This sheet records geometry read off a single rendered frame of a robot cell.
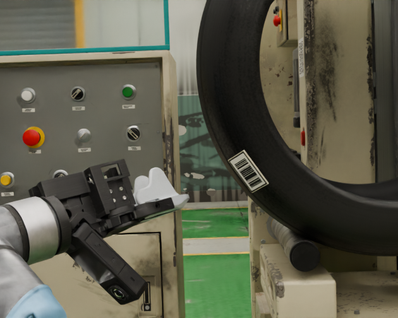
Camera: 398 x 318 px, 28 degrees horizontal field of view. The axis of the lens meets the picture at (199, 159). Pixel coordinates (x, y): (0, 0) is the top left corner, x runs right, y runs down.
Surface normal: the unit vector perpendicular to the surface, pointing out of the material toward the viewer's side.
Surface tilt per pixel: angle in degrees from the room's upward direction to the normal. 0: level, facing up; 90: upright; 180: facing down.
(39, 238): 98
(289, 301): 90
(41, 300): 33
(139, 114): 90
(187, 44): 90
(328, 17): 90
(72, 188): 70
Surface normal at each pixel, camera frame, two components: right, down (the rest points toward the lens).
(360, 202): -0.06, 0.23
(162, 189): 0.60, -0.33
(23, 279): 0.32, -0.86
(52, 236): 0.66, 0.16
